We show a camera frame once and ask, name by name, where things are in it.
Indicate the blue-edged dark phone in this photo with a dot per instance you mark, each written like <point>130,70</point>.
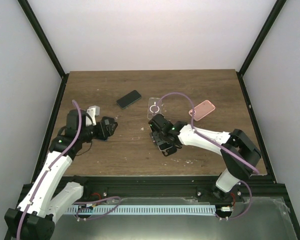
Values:
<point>128,99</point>

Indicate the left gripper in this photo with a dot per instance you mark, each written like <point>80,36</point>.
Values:
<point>109,132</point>

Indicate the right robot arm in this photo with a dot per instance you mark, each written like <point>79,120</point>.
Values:
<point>238,152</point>

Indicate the black aluminium frame rail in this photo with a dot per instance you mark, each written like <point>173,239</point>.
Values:
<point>169,186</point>

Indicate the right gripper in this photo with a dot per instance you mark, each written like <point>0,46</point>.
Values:
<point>157,140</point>

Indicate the pink phone case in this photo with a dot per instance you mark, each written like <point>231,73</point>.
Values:
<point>201,110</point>

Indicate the silver phone black screen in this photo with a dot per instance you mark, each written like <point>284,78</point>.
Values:
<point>164,146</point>

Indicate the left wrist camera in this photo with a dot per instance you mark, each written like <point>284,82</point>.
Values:
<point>91,113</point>

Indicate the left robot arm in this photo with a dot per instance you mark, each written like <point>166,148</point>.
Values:
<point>36,215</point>

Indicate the clear phone case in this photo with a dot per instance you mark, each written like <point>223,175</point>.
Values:
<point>153,107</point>

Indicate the black frame post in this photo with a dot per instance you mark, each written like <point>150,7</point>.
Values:
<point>270,20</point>
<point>34,22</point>

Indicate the right black frame post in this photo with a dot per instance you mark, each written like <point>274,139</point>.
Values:
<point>270,20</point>

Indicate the white slotted cable duct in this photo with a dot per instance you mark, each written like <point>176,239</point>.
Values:
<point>192,210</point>

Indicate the left black frame post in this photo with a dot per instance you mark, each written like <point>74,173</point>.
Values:
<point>34,22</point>

